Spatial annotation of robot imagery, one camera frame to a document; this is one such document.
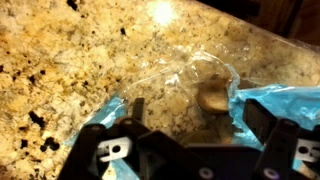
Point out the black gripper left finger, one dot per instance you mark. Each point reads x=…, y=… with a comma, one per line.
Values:
x=100, y=153

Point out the blue clear plastic potato bag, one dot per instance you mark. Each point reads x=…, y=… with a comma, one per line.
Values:
x=283, y=103

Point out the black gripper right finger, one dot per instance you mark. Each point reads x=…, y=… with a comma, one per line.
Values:
x=286, y=150

